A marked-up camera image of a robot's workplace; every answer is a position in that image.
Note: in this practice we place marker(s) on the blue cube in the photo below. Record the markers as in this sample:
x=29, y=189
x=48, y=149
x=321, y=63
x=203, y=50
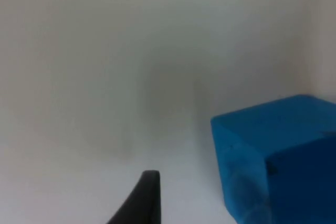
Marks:
x=278, y=161

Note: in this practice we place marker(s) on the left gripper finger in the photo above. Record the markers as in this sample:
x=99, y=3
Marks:
x=147, y=200

